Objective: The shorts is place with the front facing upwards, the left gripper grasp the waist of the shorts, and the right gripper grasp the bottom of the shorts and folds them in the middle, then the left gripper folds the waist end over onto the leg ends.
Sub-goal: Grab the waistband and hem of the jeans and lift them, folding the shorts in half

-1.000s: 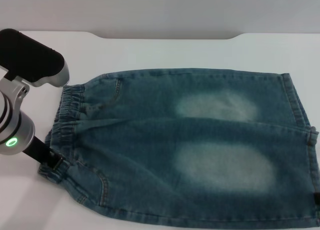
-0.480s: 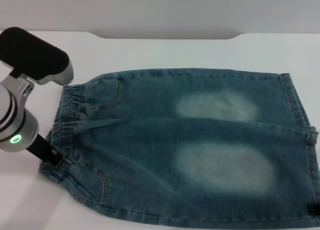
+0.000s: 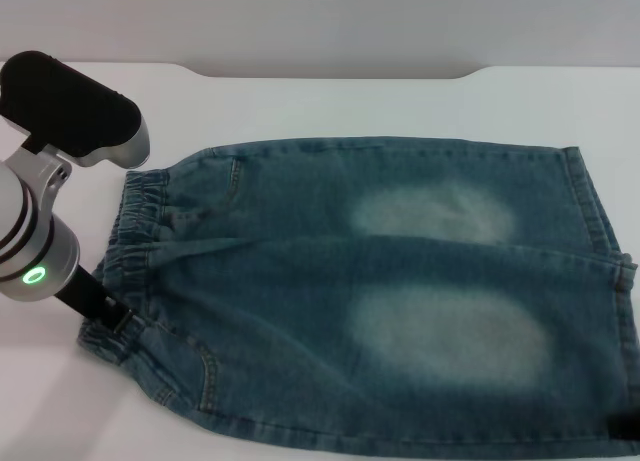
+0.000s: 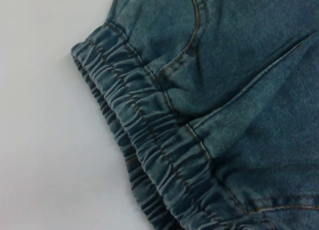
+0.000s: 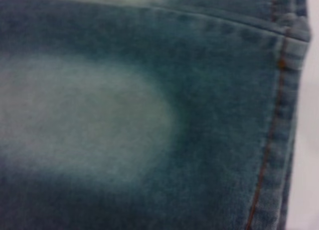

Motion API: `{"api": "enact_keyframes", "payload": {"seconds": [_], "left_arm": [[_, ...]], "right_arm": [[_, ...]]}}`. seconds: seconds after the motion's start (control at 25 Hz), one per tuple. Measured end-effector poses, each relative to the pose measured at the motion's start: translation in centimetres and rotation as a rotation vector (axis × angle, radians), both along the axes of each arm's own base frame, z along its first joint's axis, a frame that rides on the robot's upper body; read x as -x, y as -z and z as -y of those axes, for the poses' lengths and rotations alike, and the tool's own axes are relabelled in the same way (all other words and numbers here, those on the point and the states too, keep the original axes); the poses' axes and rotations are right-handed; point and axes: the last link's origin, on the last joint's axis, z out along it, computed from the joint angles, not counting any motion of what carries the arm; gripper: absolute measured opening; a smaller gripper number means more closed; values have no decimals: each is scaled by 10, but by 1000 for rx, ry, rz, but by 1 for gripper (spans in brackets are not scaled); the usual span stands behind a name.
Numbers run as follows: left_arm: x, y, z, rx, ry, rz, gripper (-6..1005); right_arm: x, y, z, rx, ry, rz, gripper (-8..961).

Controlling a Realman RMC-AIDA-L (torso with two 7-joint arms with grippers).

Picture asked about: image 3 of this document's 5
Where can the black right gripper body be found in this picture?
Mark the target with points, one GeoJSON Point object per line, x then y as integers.
{"type": "Point", "coordinates": [627, 427]}

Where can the blue denim shorts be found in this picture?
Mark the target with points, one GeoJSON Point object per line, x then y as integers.
{"type": "Point", "coordinates": [310, 281]}

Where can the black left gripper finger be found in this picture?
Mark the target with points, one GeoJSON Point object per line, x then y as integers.
{"type": "Point", "coordinates": [124, 321]}

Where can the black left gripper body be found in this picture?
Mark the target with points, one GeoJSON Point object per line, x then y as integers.
{"type": "Point", "coordinates": [90, 298]}

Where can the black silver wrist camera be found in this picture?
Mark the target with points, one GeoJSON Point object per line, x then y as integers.
{"type": "Point", "coordinates": [70, 106]}

